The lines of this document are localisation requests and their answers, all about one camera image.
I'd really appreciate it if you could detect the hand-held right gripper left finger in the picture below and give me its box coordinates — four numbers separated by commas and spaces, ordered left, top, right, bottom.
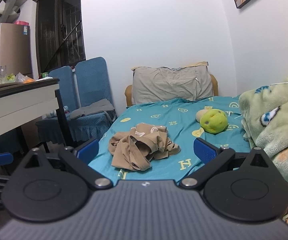
22, 137, 113, 190

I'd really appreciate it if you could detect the green fleece cartoon blanket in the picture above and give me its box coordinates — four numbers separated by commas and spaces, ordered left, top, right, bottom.
238, 66, 288, 193

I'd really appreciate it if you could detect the grey pillow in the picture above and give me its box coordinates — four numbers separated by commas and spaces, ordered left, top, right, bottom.
131, 66, 214, 104

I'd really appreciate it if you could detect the grey seat cushion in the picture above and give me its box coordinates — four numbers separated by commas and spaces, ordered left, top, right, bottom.
70, 99, 116, 120

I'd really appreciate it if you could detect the dark barred window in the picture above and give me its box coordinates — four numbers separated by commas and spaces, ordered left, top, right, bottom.
33, 0, 86, 77

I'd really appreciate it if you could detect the teal patterned bed sheet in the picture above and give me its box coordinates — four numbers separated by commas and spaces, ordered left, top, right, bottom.
88, 95, 253, 182

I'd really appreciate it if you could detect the blue covered chair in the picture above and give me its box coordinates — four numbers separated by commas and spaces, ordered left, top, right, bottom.
48, 66, 74, 115
35, 57, 117, 145

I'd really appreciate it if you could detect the brown garment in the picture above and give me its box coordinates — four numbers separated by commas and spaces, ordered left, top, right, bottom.
109, 123, 182, 172

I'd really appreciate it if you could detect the white desk with black legs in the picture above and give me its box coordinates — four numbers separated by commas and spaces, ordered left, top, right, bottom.
0, 77, 73, 153

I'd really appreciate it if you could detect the clear plastic bag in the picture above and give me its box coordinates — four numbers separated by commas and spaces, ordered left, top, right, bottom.
14, 72, 28, 83

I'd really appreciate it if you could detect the green plush toy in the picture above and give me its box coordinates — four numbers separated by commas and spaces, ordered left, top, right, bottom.
196, 106, 228, 134

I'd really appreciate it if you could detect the small white plush toy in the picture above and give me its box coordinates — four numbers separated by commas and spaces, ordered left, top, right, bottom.
46, 106, 70, 119

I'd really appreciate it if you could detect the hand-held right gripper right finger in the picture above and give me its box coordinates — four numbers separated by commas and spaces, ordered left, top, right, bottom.
179, 137, 269, 190

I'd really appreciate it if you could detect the bronze refrigerator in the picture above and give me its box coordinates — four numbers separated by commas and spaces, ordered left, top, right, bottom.
0, 22, 33, 80

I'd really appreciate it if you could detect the white cable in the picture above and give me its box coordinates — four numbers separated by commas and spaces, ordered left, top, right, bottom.
270, 75, 288, 85

